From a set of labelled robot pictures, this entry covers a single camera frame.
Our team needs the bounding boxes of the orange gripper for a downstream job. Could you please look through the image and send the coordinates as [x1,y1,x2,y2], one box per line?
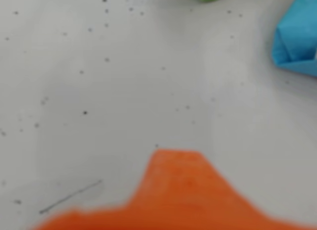
[31,149,317,230]

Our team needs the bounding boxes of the blue paper packet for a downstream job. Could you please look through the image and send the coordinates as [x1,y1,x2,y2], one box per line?
[271,0,317,78]

